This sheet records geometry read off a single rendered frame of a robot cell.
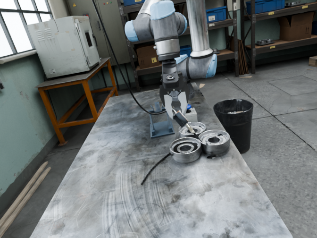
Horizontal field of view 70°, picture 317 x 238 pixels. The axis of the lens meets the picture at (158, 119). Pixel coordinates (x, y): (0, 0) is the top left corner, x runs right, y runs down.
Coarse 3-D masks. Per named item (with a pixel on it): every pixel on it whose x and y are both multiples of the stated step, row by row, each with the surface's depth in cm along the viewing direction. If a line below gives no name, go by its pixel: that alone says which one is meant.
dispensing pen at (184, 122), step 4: (176, 112) 76; (176, 116) 75; (180, 116) 74; (176, 120) 77; (180, 120) 74; (184, 120) 74; (180, 124) 77; (184, 124) 74; (188, 124) 76; (188, 128) 76; (192, 132) 75; (196, 136) 75; (200, 140) 75
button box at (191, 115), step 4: (192, 108) 102; (188, 112) 98; (192, 112) 97; (184, 116) 96; (188, 116) 96; (192, 116) 96; (196, 116) 97; (188, 120) 97; (192, 120) 97; (196, 120) 97
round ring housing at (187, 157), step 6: (180, 138) 80; (186, 138) 80; (192, 138) 79; (174, 144) 79; (186, 144) 78; (198, 144) 76; (180, 150) 75; (186, 150) 79; (198, 150) 72; (174, 156) 73; (180, 156) 72; (186, 156) 71; (192, 156) 71; (198, 156) 74; (180, 162) 74; (186, 162) 73
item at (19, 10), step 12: (0, 12) 238; (12, 12) 260; (24, 12) 281; (36, 12) 311; (48, 12) 345; (0, 24) 240; (24, 24) 280; (12, 48) 250; (0, 60) 210; (12, 60) 224
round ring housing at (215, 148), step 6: (204, 132) 81; (210, 132) 82; (216, 132) 81; (222, 132) 80; (210, 138) 79; (216, 138) 79; (228, 138) 74; (204, 144) 74; (210, 144) 73; (216, 144) 72; (222, 144) 72; (228, 144) 74; (204, 150) 76; (210, 150) 74; (216, 150) 73; (222, 150) 73
